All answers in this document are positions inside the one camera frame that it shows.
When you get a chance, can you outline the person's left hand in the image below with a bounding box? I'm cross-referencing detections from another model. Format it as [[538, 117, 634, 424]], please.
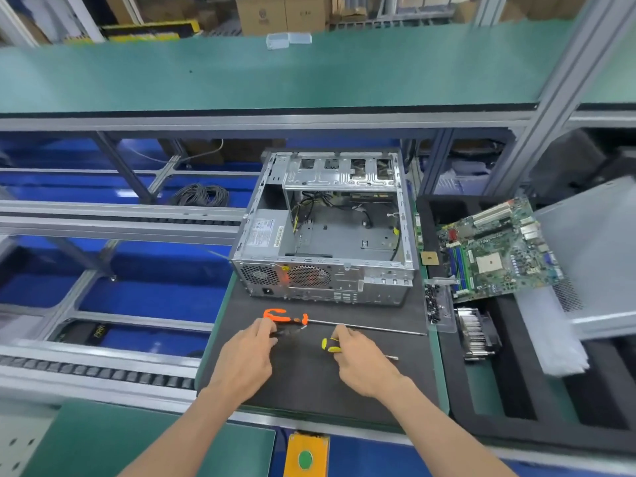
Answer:
[[205, 318, 280, 409]]

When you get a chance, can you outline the person's right hand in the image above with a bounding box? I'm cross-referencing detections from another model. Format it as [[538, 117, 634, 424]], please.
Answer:
[[330, 325, 404, 400]]

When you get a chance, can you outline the yellow handled screwdriver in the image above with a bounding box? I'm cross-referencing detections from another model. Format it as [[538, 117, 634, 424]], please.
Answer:
[[320, 337, 399, 361]]

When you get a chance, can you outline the person's left forearm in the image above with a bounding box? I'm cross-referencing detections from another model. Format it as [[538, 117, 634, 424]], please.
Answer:
[[117, 390, 244, 477]]

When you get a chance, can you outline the person's right forearm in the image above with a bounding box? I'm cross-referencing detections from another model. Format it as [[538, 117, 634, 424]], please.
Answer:
[[384, 383, 521, 477]]

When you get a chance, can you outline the black work mat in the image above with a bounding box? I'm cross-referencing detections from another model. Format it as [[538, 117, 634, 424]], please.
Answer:
[[197, 270, 443, 428]]

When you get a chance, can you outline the black rear case fan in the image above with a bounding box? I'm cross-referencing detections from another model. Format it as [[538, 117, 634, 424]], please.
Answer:
[[287, 264, 333, 290]]

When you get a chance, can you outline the green pallet board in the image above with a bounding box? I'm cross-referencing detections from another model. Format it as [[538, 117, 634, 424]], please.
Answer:
[[194, 188, 451, 435]]

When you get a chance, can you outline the yellow box with green button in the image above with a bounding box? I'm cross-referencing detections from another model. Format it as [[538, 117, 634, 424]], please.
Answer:
[[282, 431, 331, 477]]

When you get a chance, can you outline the silver power supply unit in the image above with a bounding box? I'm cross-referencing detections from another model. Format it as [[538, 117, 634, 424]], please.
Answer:
[[231, 208, 295, 297]]

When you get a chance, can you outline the clear plastic screw box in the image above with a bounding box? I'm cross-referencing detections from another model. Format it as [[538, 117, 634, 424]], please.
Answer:
[[423, 278, 458, 335]]

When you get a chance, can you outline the silver open computer case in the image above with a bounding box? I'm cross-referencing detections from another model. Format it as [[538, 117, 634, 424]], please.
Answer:
[[230, 149, 417, 308]]

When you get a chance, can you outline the metal finned heatsink cooler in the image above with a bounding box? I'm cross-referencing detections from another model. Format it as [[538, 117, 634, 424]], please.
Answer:
[[454, 307, 503, 362]]

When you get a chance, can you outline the green table mat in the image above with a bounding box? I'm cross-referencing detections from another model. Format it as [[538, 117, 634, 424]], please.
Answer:
[[20, 399, 277, 477]]

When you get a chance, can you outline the black foam tray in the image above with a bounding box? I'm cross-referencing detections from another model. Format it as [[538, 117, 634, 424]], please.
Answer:
[[415, 193, 636, 455]]

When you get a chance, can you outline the black labelled box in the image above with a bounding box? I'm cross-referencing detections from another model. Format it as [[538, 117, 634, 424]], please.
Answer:
[[59, 320, 109, 344]]

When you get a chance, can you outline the green motherboard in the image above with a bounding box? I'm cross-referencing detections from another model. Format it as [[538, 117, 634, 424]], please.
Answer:
[[436, 196, 565, 301]]

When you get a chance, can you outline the translucent plastic bag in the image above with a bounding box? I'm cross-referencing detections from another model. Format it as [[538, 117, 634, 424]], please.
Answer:
[[514, 287, 591, 377]]

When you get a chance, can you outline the green topped upper shelf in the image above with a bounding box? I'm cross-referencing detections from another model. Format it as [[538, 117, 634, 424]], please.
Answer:
[[0, 19, 636, 132]]

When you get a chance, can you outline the silver case side panel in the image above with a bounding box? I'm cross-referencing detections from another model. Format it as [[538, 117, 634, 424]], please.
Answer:
[[514, 176, 636, 341]]

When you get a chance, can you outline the brown cardboard box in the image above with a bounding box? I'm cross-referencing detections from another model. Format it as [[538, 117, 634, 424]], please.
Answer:
[[235, 0, 288, 36], [284, 0, 329, 33]]

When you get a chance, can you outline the yellow and black bar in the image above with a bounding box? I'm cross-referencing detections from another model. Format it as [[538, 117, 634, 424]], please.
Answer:
[[101, 20, 202, 43]]

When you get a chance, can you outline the long orange handled screwdriver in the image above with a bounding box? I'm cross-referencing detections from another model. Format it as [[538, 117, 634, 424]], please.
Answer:
[[263, 308, 428, 337]]

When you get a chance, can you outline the black cable coil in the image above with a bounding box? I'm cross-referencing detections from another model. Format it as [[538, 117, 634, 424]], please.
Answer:
[[169, 183, 230, 208]]

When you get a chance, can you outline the roller conveyor rail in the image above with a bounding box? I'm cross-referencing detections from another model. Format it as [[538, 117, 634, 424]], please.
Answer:
[[0, 343, 199, 408], [0, 200, 247, 240]]

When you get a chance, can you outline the aluminium frame post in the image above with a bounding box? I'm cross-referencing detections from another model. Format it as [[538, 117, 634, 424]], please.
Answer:
[[484, 0, 636, 197]]

